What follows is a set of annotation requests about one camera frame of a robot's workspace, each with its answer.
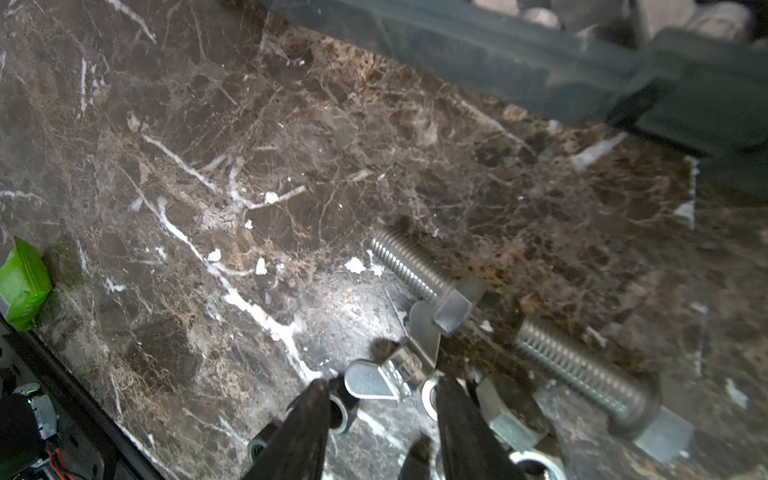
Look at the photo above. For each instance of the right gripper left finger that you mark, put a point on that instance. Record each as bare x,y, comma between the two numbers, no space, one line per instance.
294,448

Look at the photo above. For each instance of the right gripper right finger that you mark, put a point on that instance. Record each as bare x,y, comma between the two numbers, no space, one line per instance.
469,448

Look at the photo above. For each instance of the silver hex nut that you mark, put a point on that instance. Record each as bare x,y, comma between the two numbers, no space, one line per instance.
511,412

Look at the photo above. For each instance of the silver wing nut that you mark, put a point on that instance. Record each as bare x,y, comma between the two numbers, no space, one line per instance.
411,364

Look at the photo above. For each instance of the silver hex bolt far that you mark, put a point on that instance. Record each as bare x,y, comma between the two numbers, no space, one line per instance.
453,300

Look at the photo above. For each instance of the silver hex bolt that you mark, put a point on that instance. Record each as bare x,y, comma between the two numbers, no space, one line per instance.
453,300
648,412

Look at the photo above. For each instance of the silver hex bolt near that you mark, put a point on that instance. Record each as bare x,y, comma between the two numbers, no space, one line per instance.
648,412

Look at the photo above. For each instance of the green plastic packet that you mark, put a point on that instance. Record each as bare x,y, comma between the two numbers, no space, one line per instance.
25,286

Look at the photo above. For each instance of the grey compartment organizer box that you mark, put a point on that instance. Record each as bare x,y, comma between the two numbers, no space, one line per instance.
705,97

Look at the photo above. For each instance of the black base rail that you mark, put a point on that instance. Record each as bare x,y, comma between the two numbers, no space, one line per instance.
51,427

